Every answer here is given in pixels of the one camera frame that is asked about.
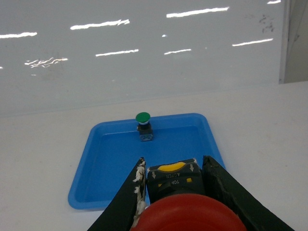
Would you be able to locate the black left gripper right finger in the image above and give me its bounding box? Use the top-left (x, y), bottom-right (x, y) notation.
top-left (202, 156), bottom-right (293, 231)

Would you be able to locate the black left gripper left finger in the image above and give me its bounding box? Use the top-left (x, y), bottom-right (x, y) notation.
top-left (89, 157), bottom-right (146, 231)

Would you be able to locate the red mushroom push button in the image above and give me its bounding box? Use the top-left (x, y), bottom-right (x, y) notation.
top-left (131, 159), bottom-right (246, 231)

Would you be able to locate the blue plastic tray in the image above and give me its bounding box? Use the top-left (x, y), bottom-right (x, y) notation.
top-left (68, 113), bottom-right (223, 210)

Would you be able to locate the green mushroom push button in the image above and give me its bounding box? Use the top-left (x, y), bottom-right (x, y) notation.
top-left (135, 112), bottom-right (154, 141)

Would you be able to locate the white board aluminium edge frame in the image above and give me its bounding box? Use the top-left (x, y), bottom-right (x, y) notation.
top-left (279, 0), bottom-right (306, 84)

